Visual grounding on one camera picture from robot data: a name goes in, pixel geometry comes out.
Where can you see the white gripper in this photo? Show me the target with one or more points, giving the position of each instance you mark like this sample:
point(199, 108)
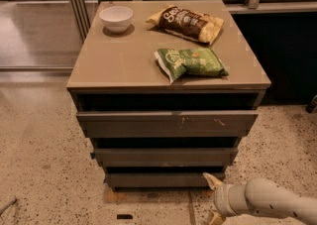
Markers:
point(220, 199)

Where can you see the grey bottom drawer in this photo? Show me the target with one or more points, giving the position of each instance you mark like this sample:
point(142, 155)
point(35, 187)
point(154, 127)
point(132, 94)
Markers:
point(150, 180)

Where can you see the grey drawer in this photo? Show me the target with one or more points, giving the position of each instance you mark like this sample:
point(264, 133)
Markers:
point(165, 158)
point(150, 180)
point(171, 124)

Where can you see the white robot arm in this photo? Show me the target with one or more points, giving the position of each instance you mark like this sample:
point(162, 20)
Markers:
point(259, 197)

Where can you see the grey top drawer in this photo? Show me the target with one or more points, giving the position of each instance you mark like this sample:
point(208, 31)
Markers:
point(171, 124)

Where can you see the grey middle drawer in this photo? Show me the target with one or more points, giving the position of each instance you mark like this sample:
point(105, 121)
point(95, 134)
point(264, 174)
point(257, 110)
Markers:
point(165, 158)

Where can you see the grey drawer cabinet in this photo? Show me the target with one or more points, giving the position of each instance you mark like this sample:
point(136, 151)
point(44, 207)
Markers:
point(119, 73)

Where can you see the black floor tape mark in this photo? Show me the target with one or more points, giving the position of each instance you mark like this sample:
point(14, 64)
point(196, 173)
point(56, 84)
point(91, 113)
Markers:
point(124, 216)

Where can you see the dark object at right edge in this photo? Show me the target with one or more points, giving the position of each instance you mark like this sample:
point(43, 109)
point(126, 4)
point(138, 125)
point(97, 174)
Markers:
point(312, 106)

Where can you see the green chip bag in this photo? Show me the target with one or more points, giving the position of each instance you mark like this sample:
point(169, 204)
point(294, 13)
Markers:
point(201, 62)

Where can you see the brown chip bag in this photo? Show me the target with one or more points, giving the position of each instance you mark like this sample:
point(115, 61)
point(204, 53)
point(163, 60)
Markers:
point(184, 23)

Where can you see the white ceramic bowl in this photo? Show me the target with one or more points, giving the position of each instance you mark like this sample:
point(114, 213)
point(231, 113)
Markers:
point(116, 19)

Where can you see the metal window frame post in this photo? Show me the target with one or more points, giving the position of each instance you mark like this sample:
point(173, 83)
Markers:
point(81, 16)

